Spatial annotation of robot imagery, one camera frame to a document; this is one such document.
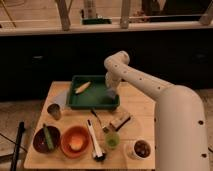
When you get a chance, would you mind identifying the white cup with dark contents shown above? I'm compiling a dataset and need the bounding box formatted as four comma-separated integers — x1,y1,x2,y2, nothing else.
129,139,151,160

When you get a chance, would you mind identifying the dark brown bowl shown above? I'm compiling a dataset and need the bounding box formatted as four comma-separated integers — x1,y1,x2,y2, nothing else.
33,126,61,154

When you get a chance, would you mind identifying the yellow corn cob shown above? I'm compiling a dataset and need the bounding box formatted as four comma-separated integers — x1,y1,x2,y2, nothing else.
75,82,91,94

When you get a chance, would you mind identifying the black pole at left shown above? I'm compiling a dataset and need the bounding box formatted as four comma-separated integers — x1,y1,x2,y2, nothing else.
10,121,25,171

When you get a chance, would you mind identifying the yellow fruit in bowl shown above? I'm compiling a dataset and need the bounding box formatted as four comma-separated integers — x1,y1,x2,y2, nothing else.
70,139,83,151

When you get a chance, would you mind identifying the green object on shelf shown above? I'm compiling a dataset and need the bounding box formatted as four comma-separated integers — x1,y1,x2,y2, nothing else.
82,18,112,25

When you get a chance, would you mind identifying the small metal cup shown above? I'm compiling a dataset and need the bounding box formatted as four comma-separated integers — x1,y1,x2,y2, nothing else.
47,103,61,120

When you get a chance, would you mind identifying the blue sponge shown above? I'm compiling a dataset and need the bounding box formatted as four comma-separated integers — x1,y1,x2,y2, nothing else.
102,94,116,104

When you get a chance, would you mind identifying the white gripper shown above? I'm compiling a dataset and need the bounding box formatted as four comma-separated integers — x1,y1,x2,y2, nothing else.
105,72,121,97

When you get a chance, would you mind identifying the white handled dish brush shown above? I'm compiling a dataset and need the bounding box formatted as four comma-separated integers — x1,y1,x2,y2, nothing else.
87,120,106,161

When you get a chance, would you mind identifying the green cucumber piece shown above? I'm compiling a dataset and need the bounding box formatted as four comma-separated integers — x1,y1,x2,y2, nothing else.
43,124,54,150

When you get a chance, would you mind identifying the green plastic cup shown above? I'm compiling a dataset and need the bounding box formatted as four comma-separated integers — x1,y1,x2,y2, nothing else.
105,132,120,149

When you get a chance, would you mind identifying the wooden block with black edge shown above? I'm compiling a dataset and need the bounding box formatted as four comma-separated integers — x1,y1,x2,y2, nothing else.
110,116,131,131

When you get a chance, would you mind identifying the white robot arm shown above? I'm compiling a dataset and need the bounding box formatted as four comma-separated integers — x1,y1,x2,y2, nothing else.
104,51,210,171

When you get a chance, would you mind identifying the green plastic tray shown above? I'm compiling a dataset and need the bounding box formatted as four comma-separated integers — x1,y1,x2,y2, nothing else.
67,75,120,110

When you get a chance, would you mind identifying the wooden shelf rail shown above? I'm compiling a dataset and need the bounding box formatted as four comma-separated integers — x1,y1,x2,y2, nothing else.
0,21,213,36

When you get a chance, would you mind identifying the orange bowl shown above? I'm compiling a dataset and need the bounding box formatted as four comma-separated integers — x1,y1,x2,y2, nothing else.
60,126,90,159

